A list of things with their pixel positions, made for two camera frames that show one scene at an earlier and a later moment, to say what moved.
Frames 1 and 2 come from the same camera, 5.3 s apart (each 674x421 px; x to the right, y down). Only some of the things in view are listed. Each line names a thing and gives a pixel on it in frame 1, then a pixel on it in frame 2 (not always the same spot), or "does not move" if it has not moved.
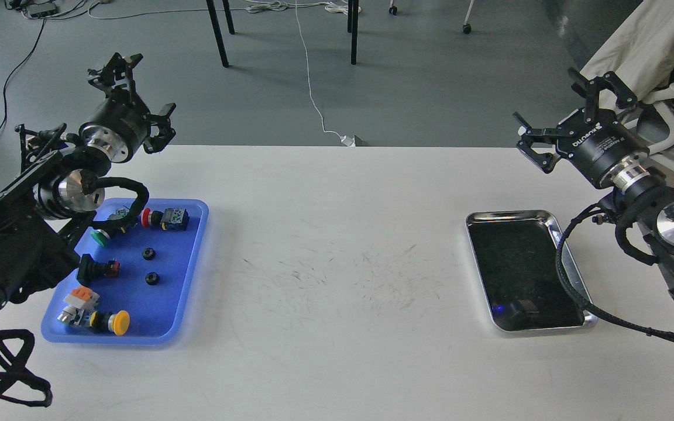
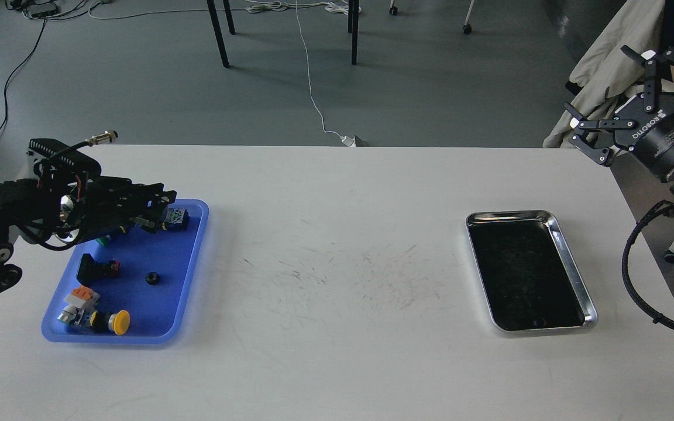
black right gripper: x=607 y=151 -> x=661 y=139
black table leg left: x=217 y=33 does not move
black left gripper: x=120 y=126 -> x=103 y=204
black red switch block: x=89 y=271 does not move
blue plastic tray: x=148 y=271 does not move
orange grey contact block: x=83 y=297 does not move
